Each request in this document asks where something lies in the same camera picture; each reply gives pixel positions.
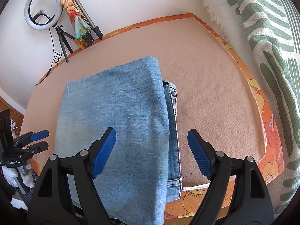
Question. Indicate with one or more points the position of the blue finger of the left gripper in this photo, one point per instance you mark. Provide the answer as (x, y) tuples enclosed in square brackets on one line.
[(32, 149), (38, 135)]

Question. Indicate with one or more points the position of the orange floral bed cover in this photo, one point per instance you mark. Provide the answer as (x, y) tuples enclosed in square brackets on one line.
[(182, 210)]

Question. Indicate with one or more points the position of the beige fleece blanket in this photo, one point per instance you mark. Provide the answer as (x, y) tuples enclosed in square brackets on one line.
[(213, 95)]

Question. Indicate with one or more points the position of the black mini tripod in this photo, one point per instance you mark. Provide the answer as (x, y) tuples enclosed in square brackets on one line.
[(63, 41)]

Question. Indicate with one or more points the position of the green striped white cushion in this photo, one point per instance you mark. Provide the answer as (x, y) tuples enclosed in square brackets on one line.
[(265, 35)]

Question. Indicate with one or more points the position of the white ring light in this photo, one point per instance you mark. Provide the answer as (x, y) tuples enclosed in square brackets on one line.
[(42, 14)]

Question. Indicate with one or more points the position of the light blue denim pants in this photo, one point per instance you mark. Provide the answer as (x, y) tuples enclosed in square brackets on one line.
[(143, 172)]

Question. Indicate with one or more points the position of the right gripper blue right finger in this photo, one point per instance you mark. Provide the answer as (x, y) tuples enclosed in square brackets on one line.
[(203, 153)]

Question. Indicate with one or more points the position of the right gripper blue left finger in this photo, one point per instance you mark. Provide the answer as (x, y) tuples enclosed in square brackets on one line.
[(100, 151)]

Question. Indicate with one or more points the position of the orange floral scarf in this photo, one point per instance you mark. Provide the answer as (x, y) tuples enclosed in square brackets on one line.
[(82, 30)]

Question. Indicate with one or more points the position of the grey folded tripod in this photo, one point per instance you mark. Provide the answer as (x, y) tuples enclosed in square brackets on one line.
[(88, 19)]

